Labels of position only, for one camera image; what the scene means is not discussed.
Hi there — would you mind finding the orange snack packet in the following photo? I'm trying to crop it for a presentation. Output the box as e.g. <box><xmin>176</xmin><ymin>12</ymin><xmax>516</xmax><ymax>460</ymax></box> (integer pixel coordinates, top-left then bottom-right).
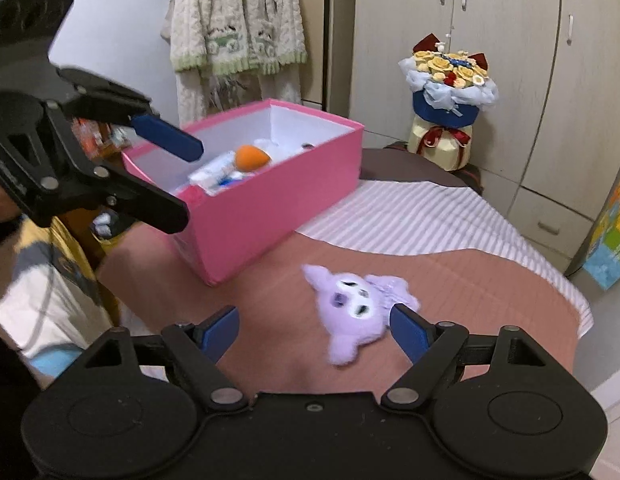
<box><xmin>72</xmin><ymin>117</ymin><xmax>133</xmax><ymax>162</ymax></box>

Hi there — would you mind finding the white blue packet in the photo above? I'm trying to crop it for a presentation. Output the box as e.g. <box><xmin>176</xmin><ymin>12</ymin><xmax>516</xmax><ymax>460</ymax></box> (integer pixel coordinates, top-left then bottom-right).
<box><xmin>188</xmin><ymin>152</ymin><xmax>251</xmax><ymax>194</ymax></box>

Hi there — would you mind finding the colourful gift bag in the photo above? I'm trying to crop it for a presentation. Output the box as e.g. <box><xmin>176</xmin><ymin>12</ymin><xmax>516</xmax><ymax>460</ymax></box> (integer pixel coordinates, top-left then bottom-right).
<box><xmin>582</xmin><ymin>170</ymin><xmax>620</xmax><ymax>291</ymax></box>

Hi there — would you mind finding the cream knitted cardigan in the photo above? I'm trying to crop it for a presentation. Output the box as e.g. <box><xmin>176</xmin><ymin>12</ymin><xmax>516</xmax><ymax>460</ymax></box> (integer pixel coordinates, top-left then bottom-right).
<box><xmin>160</xmin><ymin>0</ymin><xmax>303</xmax><ymax>127</ymax></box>
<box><xmin>168</xmin><ymin>0</ymin><xmax>309</xmax><ymax>78</ymax></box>

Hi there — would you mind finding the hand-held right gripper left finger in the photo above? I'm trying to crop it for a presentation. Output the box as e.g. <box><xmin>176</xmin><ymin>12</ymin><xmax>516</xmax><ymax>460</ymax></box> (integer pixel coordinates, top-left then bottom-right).
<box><xmin>84</xmin><ymin>304</ymin><xmax>253</xmax><ymax>414</ymax></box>

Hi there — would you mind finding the person's yellow white shirt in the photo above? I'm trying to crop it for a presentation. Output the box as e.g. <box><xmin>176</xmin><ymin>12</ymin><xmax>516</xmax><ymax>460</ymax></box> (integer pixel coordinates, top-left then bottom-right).
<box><xmin>0</xmin><ymin>217</ymin><xmax>116</xmax><ymax>380</ymax></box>

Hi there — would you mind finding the orange ball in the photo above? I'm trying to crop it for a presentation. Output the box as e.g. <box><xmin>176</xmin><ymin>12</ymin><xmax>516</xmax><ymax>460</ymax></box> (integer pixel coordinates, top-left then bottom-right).
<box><xmin>234</xmin><ymin>144</ymin><xmax>272</xmax><ymax>174</ymax></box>

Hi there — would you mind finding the person's left hand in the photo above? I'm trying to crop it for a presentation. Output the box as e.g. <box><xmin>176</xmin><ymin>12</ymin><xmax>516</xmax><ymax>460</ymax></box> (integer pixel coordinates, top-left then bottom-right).
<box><xmin>0</xmin><ymin>182</ymin><xmax>23</xmax><ymax>224</ymax></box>

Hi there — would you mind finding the pink cardboard box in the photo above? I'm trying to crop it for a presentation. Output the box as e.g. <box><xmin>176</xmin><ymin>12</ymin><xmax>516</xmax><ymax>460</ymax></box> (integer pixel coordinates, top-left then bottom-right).
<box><xmin>120</xmin><ymin>98</ymin><xmax>365</xmax><ymax>287</ymax></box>

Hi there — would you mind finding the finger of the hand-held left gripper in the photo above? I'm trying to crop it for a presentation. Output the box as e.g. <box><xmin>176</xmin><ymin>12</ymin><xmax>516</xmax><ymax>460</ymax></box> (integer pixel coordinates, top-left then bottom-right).
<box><xmin>46</xmin><ymin>65</ymin><xmax>205</xmax><ymax>164</ymax></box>
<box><xmin>42</xmin><ymin>124</ymin><xmax>191</xmax><ymax>235</ymax></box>

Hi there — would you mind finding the yellow flower bouquet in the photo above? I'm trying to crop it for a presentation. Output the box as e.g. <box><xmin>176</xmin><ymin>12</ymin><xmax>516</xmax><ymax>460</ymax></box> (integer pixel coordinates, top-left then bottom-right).
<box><xmin>398</xmin><ymin>32</ymin><xmax>500</xmax><ymax>172</ymax></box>

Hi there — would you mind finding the beige wardrobe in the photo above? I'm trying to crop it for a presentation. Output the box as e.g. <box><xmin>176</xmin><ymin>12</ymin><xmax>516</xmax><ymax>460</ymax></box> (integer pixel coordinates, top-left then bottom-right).
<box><xmin>349</xmin><ymin>0</ymin><xmax>620</xmax><ymax>275</ymax></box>

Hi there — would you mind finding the purple plush toy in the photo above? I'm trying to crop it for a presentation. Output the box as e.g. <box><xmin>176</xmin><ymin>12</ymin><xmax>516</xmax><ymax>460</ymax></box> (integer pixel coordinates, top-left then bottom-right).
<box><xmin>302</xmin><ymin>263</ymin><xmax>422</xmax><ymax>367</ymax></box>

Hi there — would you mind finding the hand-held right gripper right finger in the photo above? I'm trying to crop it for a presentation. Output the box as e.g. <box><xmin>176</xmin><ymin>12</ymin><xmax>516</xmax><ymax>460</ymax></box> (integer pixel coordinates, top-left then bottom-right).
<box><xmin>380</xmin><ymin>303</ymin><xmax>547</xmax><ymax>414</ymax></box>

